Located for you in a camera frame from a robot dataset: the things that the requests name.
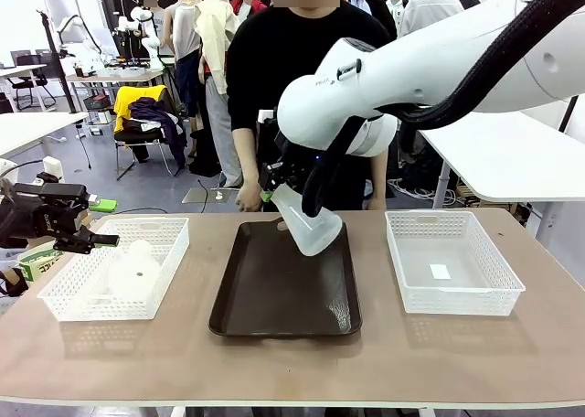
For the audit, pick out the mannequin in beige shirt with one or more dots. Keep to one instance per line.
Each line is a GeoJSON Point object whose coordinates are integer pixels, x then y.
{"type": "Point", "coordinates": [215, 33]}

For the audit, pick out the small white paper label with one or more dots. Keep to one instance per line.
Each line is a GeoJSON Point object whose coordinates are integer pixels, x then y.
{"type": "Point", "coordinates": [440, 271]}

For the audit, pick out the person's right hand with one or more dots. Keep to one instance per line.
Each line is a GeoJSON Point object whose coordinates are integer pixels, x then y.
{"type": "Point", "coordinates": [249, 197]}

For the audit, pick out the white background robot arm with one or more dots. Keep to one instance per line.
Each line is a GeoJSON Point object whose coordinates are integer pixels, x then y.
{"type": "Point", "coordinates": [148, 42]}

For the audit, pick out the white perforated plastic basket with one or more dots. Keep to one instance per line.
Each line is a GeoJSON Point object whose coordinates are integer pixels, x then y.
{"type": "Point", "coordinates": [457, 298]}
{"type": "Point", "coordinates": [169, 234]}

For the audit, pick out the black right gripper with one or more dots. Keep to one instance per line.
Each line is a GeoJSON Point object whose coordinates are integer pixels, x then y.
{"type": "Point", "coordinates": [297, 161]}

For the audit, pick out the person's left forearm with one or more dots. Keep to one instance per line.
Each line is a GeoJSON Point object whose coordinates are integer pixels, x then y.
{"type": "Point", "coordinates": [379, 174]}

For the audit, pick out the translucent white conical flask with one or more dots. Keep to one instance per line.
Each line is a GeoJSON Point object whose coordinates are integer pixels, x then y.
{"type": "Point", "coordinates": [137, 270]}
{"type": "Point", "coordinates": [311, 234]}

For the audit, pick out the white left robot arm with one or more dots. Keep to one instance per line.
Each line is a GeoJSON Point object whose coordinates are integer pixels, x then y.
{"type": "Point", "coordinates": [7, 167]}

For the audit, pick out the black tripod stand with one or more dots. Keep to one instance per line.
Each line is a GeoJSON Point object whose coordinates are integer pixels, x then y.
{"type": "Point", "coordinates": [55, 53]}

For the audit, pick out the mannequin in white tank top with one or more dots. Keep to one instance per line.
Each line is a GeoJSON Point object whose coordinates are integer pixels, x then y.
{"type": "Point", "coordinates": [185, 33]}

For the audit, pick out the person's right forearm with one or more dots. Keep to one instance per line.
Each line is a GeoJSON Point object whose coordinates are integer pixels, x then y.
{"type": "Point", "coordinates": [244, 161]}

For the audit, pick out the mannequin in white shirt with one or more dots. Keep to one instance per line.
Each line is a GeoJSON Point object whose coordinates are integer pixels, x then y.
{"type": "Point", "coordinates": [429, 10]}

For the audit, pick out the long white table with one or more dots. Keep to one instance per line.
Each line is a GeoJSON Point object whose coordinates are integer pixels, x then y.
{"type": "Point", "coordinates": [27, 133]}

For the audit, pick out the dark purple garment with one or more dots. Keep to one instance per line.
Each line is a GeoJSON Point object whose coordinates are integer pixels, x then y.
{"type": "Point", "coordinates": [169, 133]}

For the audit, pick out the grey floor plate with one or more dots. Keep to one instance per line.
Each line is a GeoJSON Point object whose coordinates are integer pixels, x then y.
{"type": "Point", "coordinates": [201, 196]}

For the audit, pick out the black office chair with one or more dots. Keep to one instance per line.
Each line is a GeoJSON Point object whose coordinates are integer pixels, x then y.
{"type": "Point", "coordinates": [23, 84]}

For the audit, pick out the person's left hand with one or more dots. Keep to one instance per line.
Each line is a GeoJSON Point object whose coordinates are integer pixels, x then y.
{"type": "Point", "coordinates": [377, 203]}

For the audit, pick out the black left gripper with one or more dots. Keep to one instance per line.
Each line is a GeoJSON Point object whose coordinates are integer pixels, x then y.
{"type": "Point", "coordinates": [41, 211]}

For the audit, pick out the dark brown plastic tray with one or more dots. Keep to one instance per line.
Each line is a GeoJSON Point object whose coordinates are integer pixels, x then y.
{"type": "Point", "coordinates": [283, 289]}

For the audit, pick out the mannequin in dark jacket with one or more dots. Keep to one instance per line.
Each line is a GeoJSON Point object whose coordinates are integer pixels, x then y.
{"type": "Point", "coordinates": [375, 5]}

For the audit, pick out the white table with rounded corner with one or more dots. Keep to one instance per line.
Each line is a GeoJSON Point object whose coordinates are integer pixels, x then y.
{"type": "Point", "coordinates": [503, 161]}

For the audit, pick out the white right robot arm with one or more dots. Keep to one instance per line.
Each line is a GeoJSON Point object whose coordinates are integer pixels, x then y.
{"type": "Point", "coordinates": [411, 69]}

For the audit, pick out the person in black shirt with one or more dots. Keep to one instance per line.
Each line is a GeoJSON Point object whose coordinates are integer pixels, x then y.
{"type": "Point", "coordinates": [274, 46]}

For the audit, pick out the green white cardboard box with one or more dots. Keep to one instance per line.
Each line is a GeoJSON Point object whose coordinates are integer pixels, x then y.
{"type": "Point", "coordinates": [41, 264]}

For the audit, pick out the yellow garment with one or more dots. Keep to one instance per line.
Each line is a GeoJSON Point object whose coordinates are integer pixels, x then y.
{"type": "Point", "coordinates": [123, 106]}

